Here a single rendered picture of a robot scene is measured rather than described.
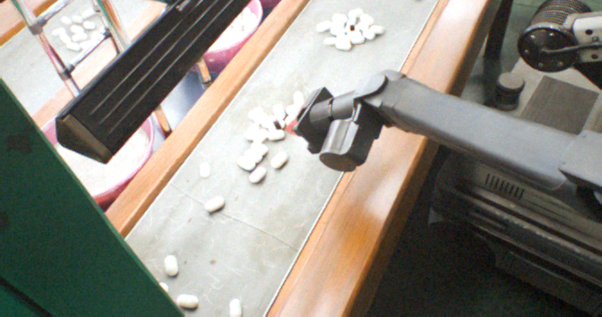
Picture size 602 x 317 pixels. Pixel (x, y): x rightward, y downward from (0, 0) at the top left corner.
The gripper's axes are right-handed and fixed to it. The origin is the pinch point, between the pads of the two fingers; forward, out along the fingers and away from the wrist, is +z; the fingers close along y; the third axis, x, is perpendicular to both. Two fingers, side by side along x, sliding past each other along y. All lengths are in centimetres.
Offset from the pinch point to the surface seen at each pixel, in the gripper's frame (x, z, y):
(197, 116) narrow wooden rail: -10.1, 20.9, 0.6
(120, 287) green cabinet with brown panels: -25, -56, 46
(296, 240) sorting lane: 11.7, -1.7, 16.1
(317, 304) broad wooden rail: 15.3, -10.2, 25.4
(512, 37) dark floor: 79, 37, -142
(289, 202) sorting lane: 8.7, 2.1, 9.9
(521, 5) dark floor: 78, 38, -165
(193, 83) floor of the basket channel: -12.2, 37.9, -13.9
